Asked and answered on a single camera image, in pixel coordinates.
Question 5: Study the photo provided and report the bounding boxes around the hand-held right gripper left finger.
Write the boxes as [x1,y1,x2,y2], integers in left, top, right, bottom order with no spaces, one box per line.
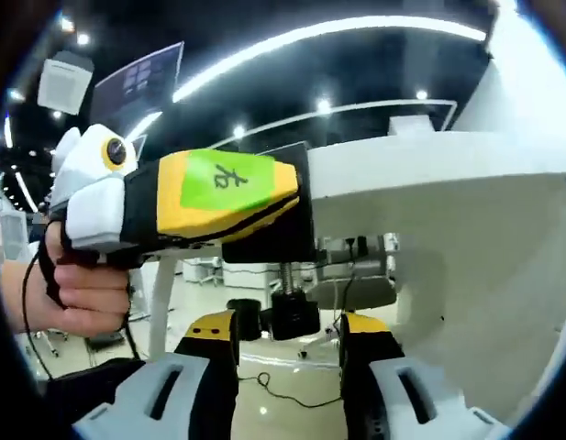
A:
[73,309,240,440]

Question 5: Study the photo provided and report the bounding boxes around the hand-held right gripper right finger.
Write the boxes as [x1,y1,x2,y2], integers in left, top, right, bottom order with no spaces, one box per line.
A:
[339,313,513,440]

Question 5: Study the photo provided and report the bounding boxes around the black fixed fixture clamp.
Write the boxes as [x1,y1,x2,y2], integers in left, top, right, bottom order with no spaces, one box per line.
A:
[221,141,321,341]

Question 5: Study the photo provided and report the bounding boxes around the white desk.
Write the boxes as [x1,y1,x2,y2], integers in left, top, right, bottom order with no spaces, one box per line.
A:
[149,127,566,413]

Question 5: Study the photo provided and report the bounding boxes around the person's left hand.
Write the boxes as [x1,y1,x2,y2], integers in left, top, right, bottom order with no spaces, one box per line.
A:
[43,218,133,340]

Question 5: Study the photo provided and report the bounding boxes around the person's black trouser leg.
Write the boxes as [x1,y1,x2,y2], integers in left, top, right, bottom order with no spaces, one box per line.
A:
[43,357,149,432]

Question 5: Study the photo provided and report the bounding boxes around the ceiling air conditioner unit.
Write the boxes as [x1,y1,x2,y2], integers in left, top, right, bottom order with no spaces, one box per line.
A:
[37,49,95,114]

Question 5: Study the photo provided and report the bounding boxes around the black waste bin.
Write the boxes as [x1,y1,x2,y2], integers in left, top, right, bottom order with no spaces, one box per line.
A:
[227,298,264,341]

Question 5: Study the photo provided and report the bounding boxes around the hanging dark display screen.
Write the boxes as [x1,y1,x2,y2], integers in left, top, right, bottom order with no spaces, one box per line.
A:
[92,40,185,123]

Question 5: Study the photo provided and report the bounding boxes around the curved ceiling light strip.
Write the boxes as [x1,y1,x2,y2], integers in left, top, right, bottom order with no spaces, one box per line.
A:
[172,16,488,105]

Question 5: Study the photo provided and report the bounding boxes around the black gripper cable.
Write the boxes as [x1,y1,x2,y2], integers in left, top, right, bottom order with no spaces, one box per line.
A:
[20,254,141,381]

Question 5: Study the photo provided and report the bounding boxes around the black floor cable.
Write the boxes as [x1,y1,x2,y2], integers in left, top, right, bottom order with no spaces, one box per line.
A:
[239,370,343,409]

